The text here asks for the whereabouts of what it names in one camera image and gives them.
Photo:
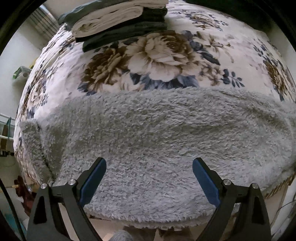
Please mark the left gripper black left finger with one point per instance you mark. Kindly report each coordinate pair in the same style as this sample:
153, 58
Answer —
46, 222

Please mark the grey fluffy fleece pants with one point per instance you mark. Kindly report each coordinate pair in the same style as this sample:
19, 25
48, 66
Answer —
149, 140

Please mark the white drying rack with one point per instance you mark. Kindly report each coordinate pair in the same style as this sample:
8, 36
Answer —
7, 135

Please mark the floral white bed blanket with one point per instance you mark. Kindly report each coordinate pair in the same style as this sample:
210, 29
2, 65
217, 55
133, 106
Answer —
199, 47

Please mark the folded dark green garment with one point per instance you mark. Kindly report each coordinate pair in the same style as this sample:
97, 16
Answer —
71, 17

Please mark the folded white garment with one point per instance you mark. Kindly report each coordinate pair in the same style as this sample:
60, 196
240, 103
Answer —
116, 13

